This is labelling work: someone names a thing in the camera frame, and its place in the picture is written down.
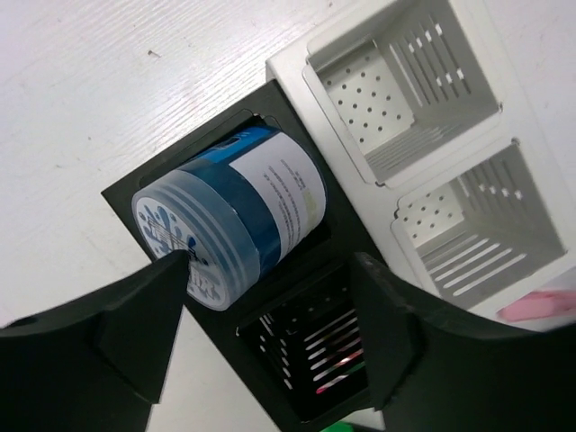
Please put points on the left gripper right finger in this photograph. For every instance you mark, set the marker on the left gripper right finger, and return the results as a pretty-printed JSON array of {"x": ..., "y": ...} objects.
[{"x": 432, "y": 366}]

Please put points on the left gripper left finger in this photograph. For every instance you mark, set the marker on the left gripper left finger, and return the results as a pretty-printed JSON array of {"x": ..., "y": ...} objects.
[{"x": 99, "y": 362}]

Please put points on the blue glue jar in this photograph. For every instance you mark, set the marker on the blue glue jar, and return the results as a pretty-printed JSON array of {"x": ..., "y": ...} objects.
[{"x": 237, "y": 209}]

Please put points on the green capped black highlighter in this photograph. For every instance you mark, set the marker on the green capped black highlighter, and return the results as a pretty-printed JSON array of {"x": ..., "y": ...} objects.
[{"x": 342, "y": 426}]

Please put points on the pink tube with pins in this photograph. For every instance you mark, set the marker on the pink tube with pins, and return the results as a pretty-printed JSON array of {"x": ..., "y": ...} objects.
[{"x": 539, "y": 305}]

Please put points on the black mesh organizer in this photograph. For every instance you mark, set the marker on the black mesh organizer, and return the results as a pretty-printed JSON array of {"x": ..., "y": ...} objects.
[{"x": 293, "y": 338}]

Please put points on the white mesh organizer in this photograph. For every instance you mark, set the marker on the white mesh organizer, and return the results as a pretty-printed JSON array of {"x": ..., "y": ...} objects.
[{"x": 417, "y": 110}]

